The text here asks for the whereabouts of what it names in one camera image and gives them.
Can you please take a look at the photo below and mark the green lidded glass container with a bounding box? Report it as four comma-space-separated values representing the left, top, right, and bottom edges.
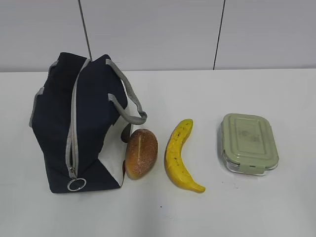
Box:
221, 114, 279, 175

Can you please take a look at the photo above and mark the yellow banana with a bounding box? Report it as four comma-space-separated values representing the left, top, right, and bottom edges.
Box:
164, 118, 205, 193

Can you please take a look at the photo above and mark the navy and white lunch bag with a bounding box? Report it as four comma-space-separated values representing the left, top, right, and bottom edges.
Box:
29, 52, 147, 194

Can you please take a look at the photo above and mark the brown bread roll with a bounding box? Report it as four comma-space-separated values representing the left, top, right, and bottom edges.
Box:
125, 129, 158, 180

